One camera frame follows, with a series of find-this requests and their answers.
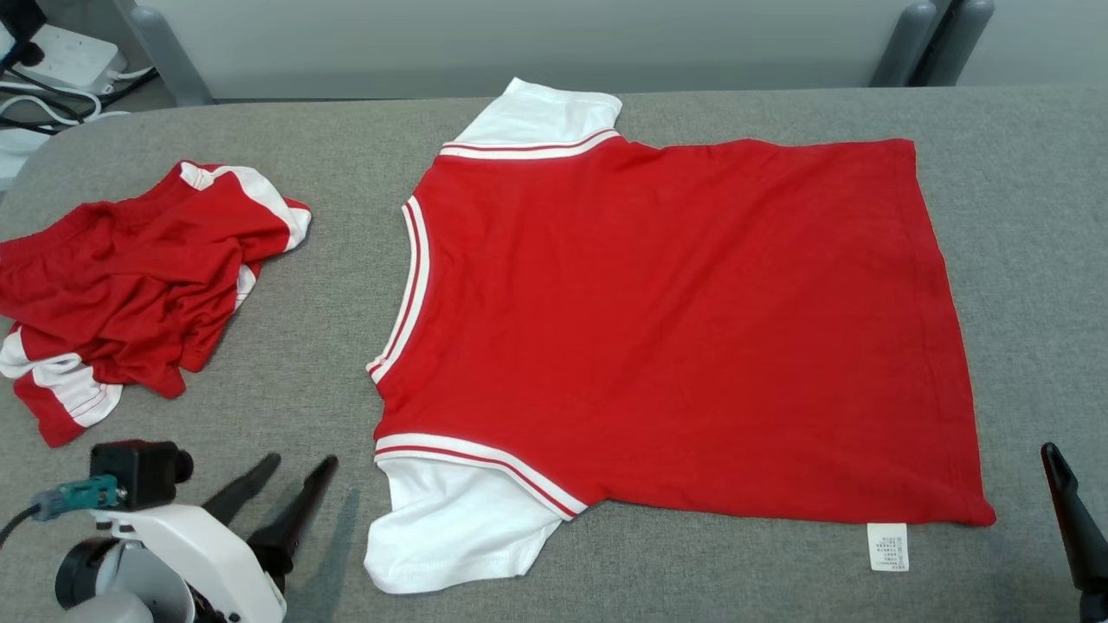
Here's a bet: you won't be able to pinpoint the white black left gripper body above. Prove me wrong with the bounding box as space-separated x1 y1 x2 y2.
91 504 288 623

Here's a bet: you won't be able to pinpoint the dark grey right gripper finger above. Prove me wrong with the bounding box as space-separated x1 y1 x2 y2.
1041 442 1108 595

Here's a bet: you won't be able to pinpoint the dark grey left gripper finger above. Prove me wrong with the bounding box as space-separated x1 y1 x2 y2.
202 453 282 526
247 454 340 594

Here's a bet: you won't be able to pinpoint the red shorts with white stripes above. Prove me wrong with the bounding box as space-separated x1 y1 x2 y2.
0 160 312 449

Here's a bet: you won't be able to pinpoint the red t-shirt with white sleeves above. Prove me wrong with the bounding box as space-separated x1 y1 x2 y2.
364 76 998 596

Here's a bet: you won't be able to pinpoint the white power strip with plug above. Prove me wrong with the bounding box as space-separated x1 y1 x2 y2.
0 24 128 94

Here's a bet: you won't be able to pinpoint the black power adapter plug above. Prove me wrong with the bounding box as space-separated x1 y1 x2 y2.
0 0 48 68

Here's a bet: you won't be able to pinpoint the wide grey partition panel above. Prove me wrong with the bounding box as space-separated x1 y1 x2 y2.
138 0 918 103

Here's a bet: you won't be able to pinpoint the teal left camera connector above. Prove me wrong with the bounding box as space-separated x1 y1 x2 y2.
33 474 124 523

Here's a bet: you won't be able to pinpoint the black left camera cable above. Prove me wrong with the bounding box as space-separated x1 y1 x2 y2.
0 504 42 550

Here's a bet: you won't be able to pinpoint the white power strip with cables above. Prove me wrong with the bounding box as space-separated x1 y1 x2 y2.
0 65 163 135

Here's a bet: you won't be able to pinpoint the grey partition post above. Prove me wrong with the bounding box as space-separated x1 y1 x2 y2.
130 4 215 107
916 0 996 87
870 0 938 87

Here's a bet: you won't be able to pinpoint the looped white cable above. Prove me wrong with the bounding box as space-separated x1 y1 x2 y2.
0 80 131 131

